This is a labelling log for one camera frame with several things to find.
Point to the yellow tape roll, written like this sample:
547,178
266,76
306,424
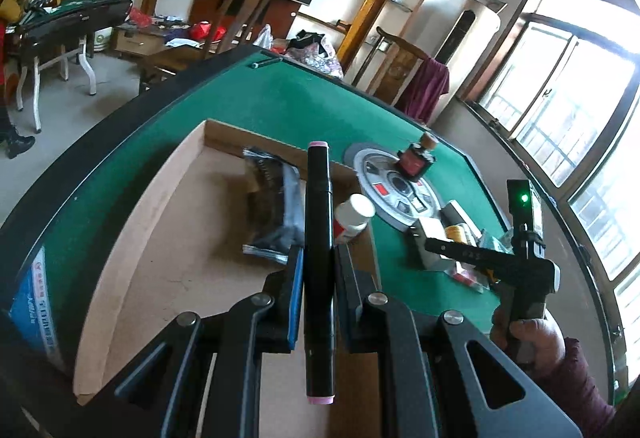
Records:
460,233

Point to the pile of clothes bags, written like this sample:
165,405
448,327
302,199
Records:
314,50

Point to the clear pack red number nine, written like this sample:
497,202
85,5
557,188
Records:
466,277

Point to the maroon sleeve forearm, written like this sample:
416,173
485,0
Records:
572,388

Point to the black foil pouch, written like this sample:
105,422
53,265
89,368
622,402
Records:
274,206

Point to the cardboard box tray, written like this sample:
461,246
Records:
181,249

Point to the wooden chair with cloth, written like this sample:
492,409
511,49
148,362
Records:
388,82

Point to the person right hand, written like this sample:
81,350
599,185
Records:
543,334

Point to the maroon cloth on chair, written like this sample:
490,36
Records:
421,95

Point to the black ink bottle cork stopper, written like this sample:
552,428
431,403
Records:
417,159

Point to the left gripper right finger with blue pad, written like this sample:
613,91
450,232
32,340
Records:
439,376

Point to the white bottle red label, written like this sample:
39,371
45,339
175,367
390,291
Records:
351,217

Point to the black marker green cap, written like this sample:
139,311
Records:
265,62

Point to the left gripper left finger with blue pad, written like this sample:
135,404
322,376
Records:
201,376

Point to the white bottle green label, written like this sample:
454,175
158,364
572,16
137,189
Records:
453,214

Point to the black marker pink caps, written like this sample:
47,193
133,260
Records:
319,323

